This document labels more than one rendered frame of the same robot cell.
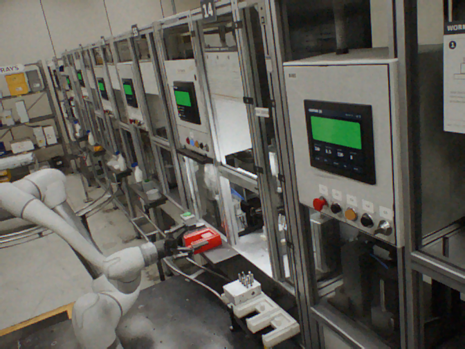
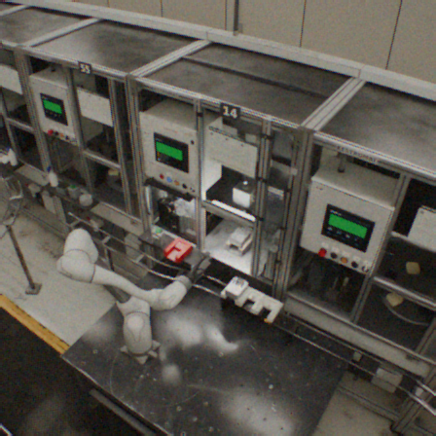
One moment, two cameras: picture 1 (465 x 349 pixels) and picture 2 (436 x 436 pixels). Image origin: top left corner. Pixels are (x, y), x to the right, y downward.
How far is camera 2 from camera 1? 159 cm
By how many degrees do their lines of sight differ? 36
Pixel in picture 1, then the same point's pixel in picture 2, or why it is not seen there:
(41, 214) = (107, 276)
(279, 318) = (271, 303)
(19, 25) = not seen: outside the picture
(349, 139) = (357, 232)
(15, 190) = (79, 263)
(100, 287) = (131, 308)
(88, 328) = (144, 340)
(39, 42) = not seen: outside the picture
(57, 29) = not seen: outside the picture
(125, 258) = (178, 294)
